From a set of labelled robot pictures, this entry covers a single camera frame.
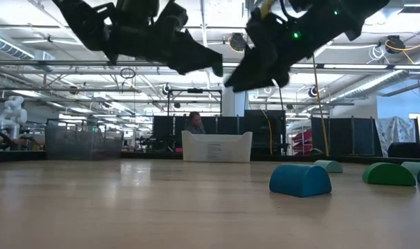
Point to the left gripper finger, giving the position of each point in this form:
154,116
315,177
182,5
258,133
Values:
192,55
218,67

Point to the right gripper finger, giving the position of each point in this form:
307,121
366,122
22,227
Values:
258,77
265,58

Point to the light blue half-cylinder block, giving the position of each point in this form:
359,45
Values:
412,167
330,167

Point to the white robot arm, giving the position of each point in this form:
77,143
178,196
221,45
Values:
13,115

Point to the black tall cabinet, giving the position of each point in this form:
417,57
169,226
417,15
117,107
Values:
256,131

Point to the person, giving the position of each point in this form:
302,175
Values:
195,126

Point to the white plastic bin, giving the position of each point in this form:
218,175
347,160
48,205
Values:
230,147

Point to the red shelf rack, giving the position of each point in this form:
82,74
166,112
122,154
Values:
306,136

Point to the black partition panel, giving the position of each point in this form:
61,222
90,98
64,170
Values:
164,131

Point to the small pink object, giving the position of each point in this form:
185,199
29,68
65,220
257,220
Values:
178,150

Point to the dark blue partition panel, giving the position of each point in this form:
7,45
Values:
355,136

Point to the clear grey plastic bin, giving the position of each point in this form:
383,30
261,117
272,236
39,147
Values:
83,143

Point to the white patterned cloth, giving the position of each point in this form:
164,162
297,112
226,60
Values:
396,129

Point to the green half-cylinder block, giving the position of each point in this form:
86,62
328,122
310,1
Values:
387,175

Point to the black chair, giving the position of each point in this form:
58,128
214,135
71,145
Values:
405,150

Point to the black metal gantry frame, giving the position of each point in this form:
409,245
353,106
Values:
195,90

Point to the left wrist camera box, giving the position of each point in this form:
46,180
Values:
137,7

